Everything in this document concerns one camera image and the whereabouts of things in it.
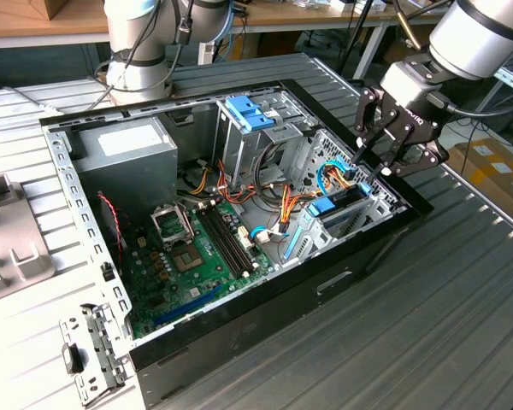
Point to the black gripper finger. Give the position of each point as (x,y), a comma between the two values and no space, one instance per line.
(427,158)
(365,109)

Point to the hard disk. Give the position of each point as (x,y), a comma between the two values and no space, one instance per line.
(320,207)

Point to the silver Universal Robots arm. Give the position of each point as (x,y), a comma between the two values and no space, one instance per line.
(474,38)

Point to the perforated metal disk bay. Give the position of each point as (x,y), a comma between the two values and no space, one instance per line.
(380,209)

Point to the brown cardboard box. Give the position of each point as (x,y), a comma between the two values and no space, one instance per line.
(487,179)

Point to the black tripod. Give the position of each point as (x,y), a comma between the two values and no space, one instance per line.
(359,27)

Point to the small white box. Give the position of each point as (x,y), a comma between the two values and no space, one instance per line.
(374,5)

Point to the blue plastic drive latch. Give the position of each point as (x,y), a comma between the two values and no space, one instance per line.
(239,107)

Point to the metal optical drive cage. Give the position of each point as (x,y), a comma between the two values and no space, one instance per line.
(243,158)

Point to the white rectangular device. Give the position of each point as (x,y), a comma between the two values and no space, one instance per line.
(206,54)

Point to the white board connector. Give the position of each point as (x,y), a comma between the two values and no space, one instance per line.
(244,238)

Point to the black RAM slot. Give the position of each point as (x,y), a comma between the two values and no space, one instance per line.
(225,243)
(230,241)
(235,240)
(219,245)

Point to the thin locking lever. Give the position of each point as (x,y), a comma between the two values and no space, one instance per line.
(188,222)

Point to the black open PC case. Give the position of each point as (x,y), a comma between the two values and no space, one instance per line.
(278,318)

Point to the CPU socket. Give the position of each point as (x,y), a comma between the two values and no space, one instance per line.
(187,258)

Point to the grey power supply unit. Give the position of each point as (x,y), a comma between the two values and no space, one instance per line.
(128,171)

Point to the green motherboard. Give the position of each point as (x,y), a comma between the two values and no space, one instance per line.
(179,294)

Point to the blue expansion slot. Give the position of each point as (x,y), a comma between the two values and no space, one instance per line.
(188,304)

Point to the black case fan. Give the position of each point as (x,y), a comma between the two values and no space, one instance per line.
(107,239)

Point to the brown wooden box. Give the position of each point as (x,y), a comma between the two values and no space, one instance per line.
(53,8)

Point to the grey parts rack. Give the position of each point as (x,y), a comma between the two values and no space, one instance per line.
(8,230)

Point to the black plastic latch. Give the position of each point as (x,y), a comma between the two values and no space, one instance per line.
(72,359)

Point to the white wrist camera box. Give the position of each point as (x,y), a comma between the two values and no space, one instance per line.
(404,85)

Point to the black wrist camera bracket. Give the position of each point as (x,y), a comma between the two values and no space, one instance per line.
(436,72)

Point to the wooden desk white frame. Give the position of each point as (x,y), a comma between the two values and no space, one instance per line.
(25,21)

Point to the metal card retention bracket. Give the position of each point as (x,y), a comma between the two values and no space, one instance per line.
(102,341)

